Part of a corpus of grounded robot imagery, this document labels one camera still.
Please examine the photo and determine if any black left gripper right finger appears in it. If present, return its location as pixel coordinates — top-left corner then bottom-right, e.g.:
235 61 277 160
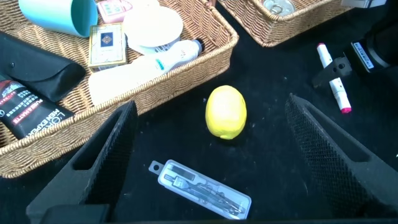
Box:
284 93 398 219

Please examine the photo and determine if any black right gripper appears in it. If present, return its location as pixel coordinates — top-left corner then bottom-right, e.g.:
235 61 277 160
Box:
312 19 398 88

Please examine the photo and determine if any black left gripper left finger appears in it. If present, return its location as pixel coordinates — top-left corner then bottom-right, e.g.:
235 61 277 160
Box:
26 100 139 224

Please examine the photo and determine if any tin can with pull tab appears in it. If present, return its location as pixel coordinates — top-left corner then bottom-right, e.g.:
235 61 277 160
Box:
262 0 297 16

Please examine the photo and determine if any white electric brush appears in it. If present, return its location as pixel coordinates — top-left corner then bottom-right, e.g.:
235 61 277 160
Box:
133 39 203 80

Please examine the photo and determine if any wicker basket holding food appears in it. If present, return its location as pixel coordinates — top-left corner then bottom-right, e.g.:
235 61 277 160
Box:
217 0 353 49

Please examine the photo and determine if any wicker basket holding toiletries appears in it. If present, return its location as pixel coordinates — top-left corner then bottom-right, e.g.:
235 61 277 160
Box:
0 0 239 179

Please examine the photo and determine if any white pink marker pen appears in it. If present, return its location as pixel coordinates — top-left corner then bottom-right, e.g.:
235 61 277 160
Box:
316 42 353 114

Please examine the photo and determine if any black table cloth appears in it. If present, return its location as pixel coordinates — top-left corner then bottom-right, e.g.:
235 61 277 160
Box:
0 0 398 224

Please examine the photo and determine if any white soap bar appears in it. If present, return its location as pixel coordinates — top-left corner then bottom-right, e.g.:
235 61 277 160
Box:
88 63 144 106

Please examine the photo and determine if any black facial cleanser tube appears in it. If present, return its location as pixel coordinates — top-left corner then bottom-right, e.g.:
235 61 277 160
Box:
0 73 75 140

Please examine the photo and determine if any clear compass case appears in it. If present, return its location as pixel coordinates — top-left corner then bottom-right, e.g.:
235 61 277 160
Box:
148 159 252 220

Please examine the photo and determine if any yellow lemon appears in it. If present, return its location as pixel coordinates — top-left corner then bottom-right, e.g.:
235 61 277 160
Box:
205 85 248 140

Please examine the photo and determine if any black glasses case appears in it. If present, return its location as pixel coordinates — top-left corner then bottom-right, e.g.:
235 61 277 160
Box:
0 30 87 103

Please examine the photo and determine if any green gold card box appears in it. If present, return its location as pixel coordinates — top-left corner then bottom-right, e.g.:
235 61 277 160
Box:
88 22 127 71

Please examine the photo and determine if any white round container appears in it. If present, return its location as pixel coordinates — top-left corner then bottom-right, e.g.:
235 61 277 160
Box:
123 4 184 56

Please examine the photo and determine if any teal plastic cup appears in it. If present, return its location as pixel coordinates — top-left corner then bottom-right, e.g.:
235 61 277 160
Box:
17 0 99 39

